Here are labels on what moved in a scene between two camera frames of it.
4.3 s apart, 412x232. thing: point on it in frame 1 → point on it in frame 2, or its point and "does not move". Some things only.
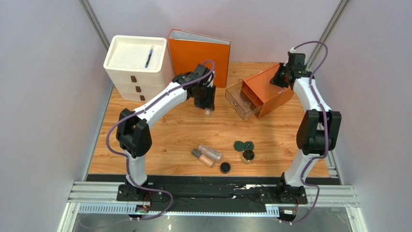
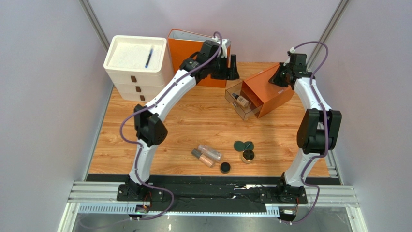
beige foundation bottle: x=208 y=111 → x=241 y=100
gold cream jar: x=248 y=156 does not move
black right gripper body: x=278 y=79 does not move
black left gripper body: x=206 y=92 → x=219 y=66
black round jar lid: x=225 y=167 does not move
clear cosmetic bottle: x=205 y=160 does not move
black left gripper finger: x=210 y=103 → x=234 y=74
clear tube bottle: x=210 y=152 does not move
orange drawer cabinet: x=267 y=94 does not move
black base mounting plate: x=274 y=194 does not move
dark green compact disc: x=239 y=146 does not move
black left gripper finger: x=201 y=103 → x=227 y=76
